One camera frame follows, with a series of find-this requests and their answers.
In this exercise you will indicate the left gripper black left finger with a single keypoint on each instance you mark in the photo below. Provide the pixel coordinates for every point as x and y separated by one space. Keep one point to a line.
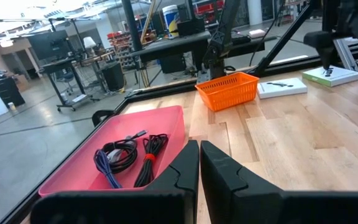
166 199

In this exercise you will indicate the black computer monitor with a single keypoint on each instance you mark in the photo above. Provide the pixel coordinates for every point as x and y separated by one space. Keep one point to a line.
50 45

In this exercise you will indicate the orange plastic mesh basket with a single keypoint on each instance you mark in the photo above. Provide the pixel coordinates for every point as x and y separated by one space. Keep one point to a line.
228 99

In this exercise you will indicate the plain white box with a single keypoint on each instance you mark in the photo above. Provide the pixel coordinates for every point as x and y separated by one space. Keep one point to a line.
287 90

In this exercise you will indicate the pink flat item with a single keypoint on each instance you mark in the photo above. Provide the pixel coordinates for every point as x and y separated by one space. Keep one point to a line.
256 33

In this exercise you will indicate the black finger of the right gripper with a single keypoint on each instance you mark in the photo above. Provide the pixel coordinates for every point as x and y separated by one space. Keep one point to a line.
322 40

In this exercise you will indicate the pink translucent plastic bin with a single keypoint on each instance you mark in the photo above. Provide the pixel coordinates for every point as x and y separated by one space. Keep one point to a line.
154 118

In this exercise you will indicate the black cabinet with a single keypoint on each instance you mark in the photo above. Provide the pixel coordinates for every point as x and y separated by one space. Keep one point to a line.
8 91

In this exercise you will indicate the black keyboard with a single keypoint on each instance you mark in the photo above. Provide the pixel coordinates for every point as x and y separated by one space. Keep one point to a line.
240 39

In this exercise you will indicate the black rolling desk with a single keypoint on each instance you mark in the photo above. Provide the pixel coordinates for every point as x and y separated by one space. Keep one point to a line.
57 63

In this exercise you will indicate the small white cup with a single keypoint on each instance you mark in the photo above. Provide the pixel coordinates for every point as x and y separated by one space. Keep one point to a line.
11 106

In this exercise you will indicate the white shade table lamp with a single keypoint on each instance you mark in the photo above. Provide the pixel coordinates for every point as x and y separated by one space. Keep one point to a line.
89 42

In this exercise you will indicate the black rounded chair back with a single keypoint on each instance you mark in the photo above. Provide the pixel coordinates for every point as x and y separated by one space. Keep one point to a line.
99 114

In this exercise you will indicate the black equipment box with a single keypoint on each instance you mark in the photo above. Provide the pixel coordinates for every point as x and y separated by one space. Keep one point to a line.
190 27

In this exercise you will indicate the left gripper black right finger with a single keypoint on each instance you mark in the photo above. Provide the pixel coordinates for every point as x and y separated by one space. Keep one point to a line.
228 199

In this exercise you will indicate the red parts shelf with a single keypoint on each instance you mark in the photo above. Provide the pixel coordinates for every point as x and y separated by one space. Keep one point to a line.
120 39

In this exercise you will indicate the white box green edge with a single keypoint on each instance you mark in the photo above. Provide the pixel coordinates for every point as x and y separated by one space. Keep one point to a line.
343 76

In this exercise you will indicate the black floor tower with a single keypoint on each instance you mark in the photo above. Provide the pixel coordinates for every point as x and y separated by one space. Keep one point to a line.
113 76

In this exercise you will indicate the white blue yellow bucket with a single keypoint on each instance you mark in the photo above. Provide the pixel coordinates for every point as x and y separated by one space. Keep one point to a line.
169 15

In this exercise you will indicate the black boom stand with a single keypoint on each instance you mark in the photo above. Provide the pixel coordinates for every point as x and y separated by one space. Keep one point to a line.
131 25

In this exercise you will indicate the black work table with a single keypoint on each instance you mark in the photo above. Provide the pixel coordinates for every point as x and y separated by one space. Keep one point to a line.
172 43

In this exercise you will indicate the silver aluminium extrusion bar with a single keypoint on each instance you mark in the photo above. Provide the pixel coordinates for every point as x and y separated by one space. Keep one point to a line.
346 54

